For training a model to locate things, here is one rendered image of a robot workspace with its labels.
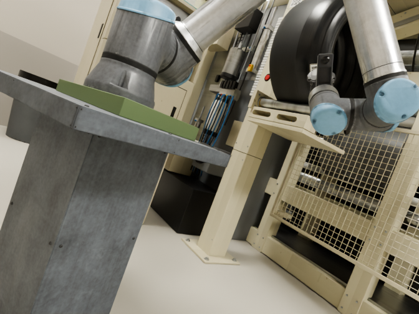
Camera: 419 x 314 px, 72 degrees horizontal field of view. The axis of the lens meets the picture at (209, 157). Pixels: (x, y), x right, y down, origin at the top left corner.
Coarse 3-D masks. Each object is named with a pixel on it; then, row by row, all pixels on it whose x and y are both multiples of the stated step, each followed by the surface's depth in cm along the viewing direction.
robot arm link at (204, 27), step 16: (208, 0) 89; (224, 0) 86; (240, 0) 86; (256, 0) 88; (192, 16) 89; (208, 16) 87; (224, 16) 88; (240, 16) 90; (176, 32) 87; (192, 32) 88; (208, 32) 89; (224, 32) 92; (192, 48) 89; (176, 64) 89; (192, 64) 93; (160, 80) 94; (176, 80) 97
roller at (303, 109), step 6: (264, 102) 148; (270, 102) 145; (276, 102) 142; (282, 102) 139; (288, 102) 136; (276, 108) 143; (282, 108) 139; (288, 108) 135; (294, 108) 132; (300, 108) 130; (306, 108) 127; (306, 114) 129
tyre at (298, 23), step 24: (312, 0) 128; (336, 0) 119; (288, 24) 129; (312, 24) 118; (336, 24) 117; (288, 48) 127; (312, 48) 118; (336, 48) 163; (288, 72) 129; (336, 72) 168; (360, 72) 159; (288, 96) 136; (360, 96) 155
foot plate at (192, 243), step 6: (186, 240) 172; (192, 240) 176; (192, 246) 168; (198, 252) 162; (204, 252) 165; (204, 258) 157; (210, 258) 160; (216, 258) 164; (222, 258) 167; (228, 258) 170; (228, 264) 164; (234, 264) 166
